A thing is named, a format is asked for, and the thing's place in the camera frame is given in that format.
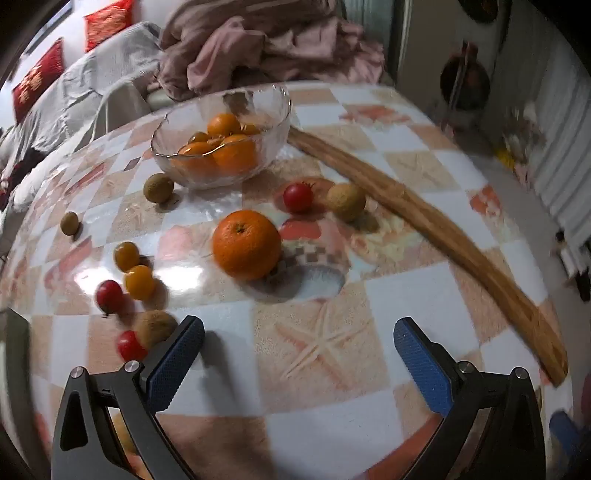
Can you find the brown longan beside bowl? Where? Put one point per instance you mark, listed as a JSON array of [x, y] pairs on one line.
[[158, 188]]

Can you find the large orange on table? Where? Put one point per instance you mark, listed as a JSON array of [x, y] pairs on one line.
[[246, 245]]

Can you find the red cherry tomato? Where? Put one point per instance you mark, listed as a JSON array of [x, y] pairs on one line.
[[298, 198], [109, 297]]

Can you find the grey white bedding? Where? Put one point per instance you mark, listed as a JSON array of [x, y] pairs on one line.
[[102, 91]]

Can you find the small brown longan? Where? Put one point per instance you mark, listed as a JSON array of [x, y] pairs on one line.
[[70, 224]]

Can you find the orange in bowl left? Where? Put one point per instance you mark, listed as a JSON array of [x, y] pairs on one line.
[[195, 160]]

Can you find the red cushion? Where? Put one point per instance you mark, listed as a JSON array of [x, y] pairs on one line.
[[37, 80]]

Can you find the dark yellow cherry tomato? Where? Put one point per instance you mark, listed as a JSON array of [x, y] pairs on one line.
[[126, 256]]

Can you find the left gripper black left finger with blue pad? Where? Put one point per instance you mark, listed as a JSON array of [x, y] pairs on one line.
[[85, 444]]

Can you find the orange in bowl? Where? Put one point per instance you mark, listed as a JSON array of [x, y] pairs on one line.
[[223, 125], [195, 160], [236, 155]]

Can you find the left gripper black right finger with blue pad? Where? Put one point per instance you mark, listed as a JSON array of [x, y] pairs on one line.
[[511, 445]]

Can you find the bright yellow cherry tomato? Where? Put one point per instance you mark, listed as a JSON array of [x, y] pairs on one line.
[[139, 282]]

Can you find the clear glass bowl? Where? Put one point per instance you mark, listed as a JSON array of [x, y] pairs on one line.
[[264, 112]]

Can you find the orange in bowl right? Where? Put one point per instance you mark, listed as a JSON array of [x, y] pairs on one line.
[[236, 155]]

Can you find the pink crumpled blanket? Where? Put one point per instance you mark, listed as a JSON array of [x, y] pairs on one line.
[[210, 46]]

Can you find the long wooden stick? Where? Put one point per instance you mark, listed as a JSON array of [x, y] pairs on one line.
[[451, 240]]

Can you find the orange in bowl top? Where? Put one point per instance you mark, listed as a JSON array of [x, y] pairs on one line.
[[223, 125]]

